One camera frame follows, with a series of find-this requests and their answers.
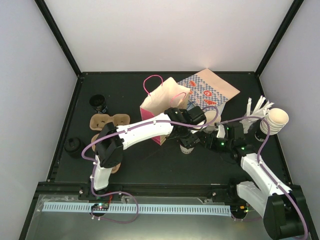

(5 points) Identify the cream pink Cakes paper bag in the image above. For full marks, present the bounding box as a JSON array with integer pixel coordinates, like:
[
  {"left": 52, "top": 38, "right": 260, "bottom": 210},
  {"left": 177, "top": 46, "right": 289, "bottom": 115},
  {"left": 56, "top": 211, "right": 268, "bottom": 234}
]
[{"left": 139, "top": 74, "right": 191, "bottom": 146}]

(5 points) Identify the single white paper cup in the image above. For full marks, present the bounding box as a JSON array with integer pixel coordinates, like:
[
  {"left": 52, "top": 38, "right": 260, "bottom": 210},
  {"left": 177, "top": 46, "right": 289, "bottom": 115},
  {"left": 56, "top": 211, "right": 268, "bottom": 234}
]
[{"left": 180, "top": 144, "right": 195, "bottom": 154}]

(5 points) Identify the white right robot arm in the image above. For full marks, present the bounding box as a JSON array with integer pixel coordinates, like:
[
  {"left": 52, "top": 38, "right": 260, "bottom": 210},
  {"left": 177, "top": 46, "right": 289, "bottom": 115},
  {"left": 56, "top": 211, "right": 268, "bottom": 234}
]
[{"left": 198, "top": 122, "right": 308, "bottom": 240}]

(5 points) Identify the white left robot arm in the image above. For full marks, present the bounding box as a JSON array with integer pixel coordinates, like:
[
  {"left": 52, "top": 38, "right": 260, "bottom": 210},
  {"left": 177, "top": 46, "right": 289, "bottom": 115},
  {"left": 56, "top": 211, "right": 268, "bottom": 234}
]
[{"left": 89, "top": 106, "right": 208, "bottom": 200}]

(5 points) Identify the black open coffee cup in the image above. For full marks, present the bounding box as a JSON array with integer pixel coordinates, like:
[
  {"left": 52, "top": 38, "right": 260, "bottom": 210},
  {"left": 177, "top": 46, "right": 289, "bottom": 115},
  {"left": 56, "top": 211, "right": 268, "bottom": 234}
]
[{"left": 89, "top": 94, "right": 108, "bottom": 114}]

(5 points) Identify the black coffee cup with lid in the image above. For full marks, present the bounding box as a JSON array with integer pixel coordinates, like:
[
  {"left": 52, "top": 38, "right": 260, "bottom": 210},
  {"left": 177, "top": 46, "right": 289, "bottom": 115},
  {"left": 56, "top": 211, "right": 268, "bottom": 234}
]
[{"left": 64, "top": 137, "right": 83, "bottom": 158}]

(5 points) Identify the blue checkered bakery paper bag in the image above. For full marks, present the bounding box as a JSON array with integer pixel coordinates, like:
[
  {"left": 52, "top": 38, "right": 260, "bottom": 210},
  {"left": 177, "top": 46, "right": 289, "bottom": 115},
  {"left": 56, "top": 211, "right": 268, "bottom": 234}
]
[{"left": 178, "top": 68, "right": 240, "bottom": 114}]

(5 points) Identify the tall white paper cup stack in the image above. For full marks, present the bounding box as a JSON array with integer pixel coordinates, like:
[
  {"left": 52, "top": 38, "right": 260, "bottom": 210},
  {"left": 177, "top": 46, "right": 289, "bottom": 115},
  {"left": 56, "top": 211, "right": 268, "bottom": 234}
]
[{"left": 260, "top": 108, "right": 289, "bottom": 136}]

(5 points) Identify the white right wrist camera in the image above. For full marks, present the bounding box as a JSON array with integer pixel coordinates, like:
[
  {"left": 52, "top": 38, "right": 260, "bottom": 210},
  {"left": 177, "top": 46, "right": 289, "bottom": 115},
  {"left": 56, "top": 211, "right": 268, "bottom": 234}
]
[{"left": 216, "top": 124, "right": 226, "bottom": 139}]

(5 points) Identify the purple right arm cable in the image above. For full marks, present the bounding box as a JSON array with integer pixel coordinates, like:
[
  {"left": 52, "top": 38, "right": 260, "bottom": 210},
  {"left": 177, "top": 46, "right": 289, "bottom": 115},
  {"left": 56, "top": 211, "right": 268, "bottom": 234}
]
[{"left": 220, "top": 117, "right": 311, "bottom": 240}]

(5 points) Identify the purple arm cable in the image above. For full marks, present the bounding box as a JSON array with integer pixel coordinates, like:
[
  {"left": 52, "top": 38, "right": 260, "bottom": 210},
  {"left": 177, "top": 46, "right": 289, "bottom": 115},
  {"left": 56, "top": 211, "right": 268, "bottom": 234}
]
[
  {"left": 220, "top": 117, "right": 311, "bottom": 240},
  {"left": 81, "top": 105, "right": 221, "bottom": 197}
]

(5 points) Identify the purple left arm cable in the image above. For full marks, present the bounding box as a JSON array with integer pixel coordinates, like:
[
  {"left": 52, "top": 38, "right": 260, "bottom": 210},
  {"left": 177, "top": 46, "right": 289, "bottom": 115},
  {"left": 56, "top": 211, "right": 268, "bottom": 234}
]
[{"left": 81, "top": 105, "right": 221, "bottom": 197}]

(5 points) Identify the white slotted cable rail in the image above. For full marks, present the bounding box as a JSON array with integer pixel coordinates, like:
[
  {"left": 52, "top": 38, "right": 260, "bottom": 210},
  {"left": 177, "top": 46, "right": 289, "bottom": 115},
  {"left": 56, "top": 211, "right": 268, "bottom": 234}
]
[{"left": 42, "top": 202, "right": 231, "bottom": 217}]

